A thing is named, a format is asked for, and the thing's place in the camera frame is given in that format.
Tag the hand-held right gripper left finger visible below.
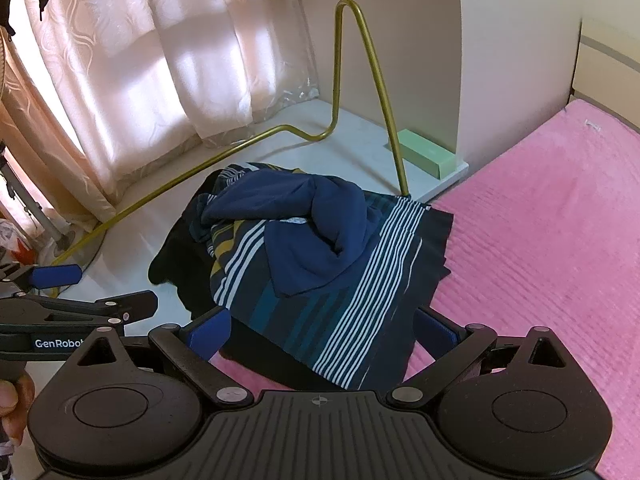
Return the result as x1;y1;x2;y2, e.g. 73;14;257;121
65;305;256;408

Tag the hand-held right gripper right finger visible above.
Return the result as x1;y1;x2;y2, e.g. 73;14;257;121
387;305;576;408

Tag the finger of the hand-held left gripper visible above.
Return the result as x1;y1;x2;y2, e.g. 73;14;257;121
0;261;82;292
0;290;159;327

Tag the dark striped garment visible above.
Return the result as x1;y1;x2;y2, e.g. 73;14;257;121
192;162;456;391

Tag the navy blue polo shirt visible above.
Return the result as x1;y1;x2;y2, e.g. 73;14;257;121
200;162;383;298

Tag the gold metal clothes rack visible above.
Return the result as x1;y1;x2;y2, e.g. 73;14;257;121
52;0;412;267

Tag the person's left hand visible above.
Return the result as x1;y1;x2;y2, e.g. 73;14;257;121
0;375;37;447

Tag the white red plastic bag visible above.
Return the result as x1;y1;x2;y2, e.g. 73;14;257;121
0;217;37;262

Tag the standing fan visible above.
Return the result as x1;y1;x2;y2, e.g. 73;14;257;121
0;25;101;267

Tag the black garment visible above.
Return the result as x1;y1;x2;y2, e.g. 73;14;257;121
148;170;241;321

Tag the peach curtain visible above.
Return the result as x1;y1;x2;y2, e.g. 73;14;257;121
0;55;118;223

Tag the pink bed blanket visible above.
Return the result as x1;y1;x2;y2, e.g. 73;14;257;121
215;97;640;480

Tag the green box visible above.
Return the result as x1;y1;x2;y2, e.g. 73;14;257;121
384;129;457;180

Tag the sheer patterned curtain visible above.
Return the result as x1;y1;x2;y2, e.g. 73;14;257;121
10;0;321;151

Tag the beige bed headboard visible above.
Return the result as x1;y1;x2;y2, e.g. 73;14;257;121
570;17;640;133

